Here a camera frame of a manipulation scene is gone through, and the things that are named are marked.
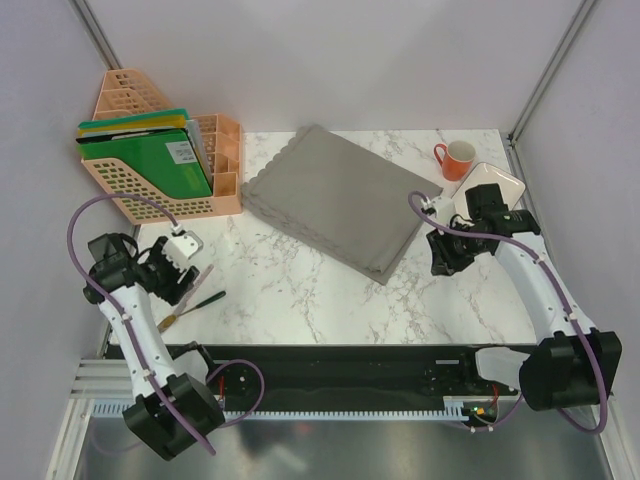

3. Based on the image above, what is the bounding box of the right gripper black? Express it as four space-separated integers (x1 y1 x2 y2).
427 220 488 277

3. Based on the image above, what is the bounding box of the knife pink handle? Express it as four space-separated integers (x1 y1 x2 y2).
172 264 214 316

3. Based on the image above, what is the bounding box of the gold fork green handle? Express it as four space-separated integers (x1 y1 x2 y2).
158 290 227 333

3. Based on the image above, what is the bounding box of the white rectangular plate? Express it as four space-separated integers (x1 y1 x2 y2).
452 162 526 218

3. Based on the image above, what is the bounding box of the orange mug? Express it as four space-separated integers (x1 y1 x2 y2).
433 140 476 182

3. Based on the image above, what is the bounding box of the grey placemat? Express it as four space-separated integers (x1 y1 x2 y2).
241 125 443 285

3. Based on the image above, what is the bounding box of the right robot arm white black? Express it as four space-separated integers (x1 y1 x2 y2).
409 183 622 411

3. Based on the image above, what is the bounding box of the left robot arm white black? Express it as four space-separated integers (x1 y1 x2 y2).
84 231 224 460

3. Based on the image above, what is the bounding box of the green folder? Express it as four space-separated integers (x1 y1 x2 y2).
76 129 212 200

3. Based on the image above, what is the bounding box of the yellow folder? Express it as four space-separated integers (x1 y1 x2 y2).
77 109 190 136

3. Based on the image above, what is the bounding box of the peach file organizer rack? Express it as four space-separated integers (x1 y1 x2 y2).
76 69 244 225

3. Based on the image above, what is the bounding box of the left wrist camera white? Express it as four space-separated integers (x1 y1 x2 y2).
162 231 203 271

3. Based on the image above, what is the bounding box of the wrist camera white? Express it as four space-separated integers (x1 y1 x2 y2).
162 231 203 271
423 196 456 225

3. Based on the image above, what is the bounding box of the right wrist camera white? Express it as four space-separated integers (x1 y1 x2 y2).
423 196 456 225

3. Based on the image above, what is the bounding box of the aluminium rail profile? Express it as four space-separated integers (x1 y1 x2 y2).
69 357 619 401

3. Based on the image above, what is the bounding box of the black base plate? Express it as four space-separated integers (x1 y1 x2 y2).
205 345 516 412

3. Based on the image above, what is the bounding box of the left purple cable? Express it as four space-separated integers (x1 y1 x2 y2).
67 193 266 457

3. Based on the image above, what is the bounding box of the right aluminium frame post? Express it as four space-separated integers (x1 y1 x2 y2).
507 0 601 146

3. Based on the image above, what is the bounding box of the aluminium frame post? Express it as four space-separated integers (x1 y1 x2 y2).
69 0 122 70
507 0 601 146

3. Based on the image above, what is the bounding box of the white cable duct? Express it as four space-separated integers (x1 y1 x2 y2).
91 399 469 422

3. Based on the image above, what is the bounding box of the left aluminium frame post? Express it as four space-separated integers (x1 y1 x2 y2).
69 0 122 70

